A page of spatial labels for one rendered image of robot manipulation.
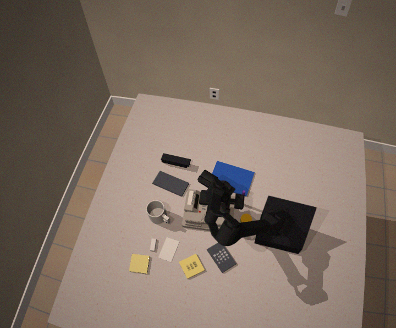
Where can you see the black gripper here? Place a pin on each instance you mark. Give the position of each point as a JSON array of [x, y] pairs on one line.
[[239, 200]]

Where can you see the beige telephone handset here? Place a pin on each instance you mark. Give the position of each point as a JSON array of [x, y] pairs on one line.
[[198, 218]]

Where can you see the beige sheet of paper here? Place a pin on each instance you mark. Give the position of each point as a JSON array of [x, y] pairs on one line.
[[168, 249]]

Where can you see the yellow short cylinder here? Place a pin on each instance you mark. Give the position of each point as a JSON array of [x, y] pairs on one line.
[[245, 218]]

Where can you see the grey mug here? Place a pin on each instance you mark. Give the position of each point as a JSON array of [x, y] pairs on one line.
[[156, 212]]

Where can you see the blue flat rectangular slab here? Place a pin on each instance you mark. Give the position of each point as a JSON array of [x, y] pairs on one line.
[[238, 178]]

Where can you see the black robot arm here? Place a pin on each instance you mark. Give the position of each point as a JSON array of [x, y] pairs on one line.
[[273, 223]]

